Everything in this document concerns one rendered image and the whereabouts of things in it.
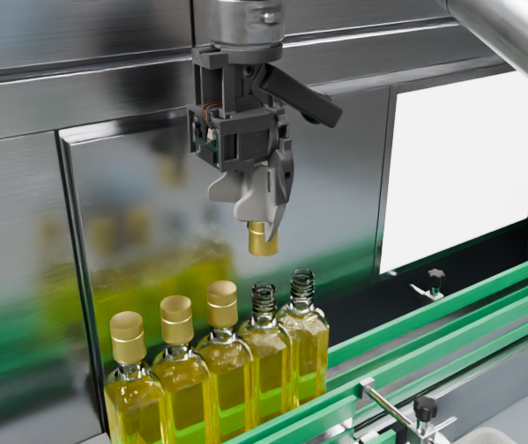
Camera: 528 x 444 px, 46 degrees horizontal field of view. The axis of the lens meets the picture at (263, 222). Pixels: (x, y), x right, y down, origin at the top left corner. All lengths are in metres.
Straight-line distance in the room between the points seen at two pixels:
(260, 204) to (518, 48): 0.29
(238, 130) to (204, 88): 0.05
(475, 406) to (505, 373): 0.08
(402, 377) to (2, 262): 0.57
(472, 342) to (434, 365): 0.08
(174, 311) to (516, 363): 0.67
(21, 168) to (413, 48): 0.57
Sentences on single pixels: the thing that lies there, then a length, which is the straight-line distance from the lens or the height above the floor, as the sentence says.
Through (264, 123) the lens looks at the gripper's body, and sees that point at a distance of 0.61.
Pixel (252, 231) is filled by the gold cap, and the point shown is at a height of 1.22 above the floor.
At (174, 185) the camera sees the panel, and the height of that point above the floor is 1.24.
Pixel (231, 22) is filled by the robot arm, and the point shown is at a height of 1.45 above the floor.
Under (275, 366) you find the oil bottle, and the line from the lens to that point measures 0.78.
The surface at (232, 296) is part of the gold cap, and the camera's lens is 0.70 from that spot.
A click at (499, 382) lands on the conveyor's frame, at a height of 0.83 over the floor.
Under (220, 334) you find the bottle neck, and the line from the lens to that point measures 0.73.
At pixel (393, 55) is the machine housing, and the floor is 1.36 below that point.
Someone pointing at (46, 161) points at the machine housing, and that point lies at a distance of 0.73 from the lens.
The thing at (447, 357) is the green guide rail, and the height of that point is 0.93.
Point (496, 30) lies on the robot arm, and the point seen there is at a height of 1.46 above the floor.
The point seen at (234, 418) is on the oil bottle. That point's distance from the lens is 0.79.
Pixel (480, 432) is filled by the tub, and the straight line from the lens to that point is 1.04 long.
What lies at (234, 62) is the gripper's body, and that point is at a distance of 0.60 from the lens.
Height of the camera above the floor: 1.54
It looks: 27 degrees down
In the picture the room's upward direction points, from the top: straight up
